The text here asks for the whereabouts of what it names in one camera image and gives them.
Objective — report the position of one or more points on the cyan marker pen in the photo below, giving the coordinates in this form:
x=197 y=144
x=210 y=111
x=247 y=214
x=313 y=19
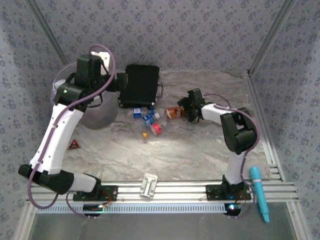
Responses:
x=260 y=195

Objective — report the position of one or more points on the aluminium table edge rail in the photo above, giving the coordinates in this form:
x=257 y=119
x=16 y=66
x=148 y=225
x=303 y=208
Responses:
x=250 y=78

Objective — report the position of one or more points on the orange bottle cap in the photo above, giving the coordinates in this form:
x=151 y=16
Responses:
x=145 y=135

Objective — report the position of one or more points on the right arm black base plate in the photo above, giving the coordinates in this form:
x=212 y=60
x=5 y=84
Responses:
x=212 y=192

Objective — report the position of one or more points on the black controller board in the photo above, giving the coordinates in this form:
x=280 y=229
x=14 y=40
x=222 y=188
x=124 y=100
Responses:
x=232 y=208
x=92 y=208

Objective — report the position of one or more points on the right black controller board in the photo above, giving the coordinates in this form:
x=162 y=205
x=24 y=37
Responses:
x=232 y=208

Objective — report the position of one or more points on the crushed brown label bottle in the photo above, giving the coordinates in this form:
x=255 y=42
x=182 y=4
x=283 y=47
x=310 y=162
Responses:
x=173 y=113

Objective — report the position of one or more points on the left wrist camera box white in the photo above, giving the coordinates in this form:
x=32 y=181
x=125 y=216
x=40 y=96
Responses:
x=105 y=58

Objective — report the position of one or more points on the aluminium mounting rail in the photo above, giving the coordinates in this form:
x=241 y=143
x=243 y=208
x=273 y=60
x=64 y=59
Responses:
x=175 y=190

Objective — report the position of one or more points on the clear bottle red label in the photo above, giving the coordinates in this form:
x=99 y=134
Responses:
x=156 y=128

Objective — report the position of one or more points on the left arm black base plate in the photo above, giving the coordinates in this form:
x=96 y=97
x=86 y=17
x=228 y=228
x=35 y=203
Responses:
x=111 y=192

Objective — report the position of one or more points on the black hard case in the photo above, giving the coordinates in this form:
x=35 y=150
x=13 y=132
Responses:
x=142 y=85

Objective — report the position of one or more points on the blue label bottle white cap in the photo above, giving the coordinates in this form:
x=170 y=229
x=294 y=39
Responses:
x=148 y=120

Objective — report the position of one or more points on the aluminium frame post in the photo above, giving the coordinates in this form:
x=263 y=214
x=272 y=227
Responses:
x=278 y=25

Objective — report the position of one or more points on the red triangle sticker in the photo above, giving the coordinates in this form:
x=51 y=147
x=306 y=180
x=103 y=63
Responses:
x=74 y=145

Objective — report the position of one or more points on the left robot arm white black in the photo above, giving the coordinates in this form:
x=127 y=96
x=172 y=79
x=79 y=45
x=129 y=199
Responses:
x=55 y=140

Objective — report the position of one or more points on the left black controller board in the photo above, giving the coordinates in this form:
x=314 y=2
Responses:
x=92 y=208

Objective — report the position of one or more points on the small blue label bottle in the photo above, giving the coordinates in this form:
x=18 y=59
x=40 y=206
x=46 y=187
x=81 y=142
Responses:
x=137 y=113

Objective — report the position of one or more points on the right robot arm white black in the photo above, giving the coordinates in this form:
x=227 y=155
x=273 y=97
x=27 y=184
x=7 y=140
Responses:
x=235 y=165

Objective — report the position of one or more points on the white plastic bracket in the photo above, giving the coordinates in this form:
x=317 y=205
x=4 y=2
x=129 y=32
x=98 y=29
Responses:
x=149 y=185

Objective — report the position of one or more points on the translucent purple plastic bin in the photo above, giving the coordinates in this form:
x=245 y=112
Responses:
x=105 y=115

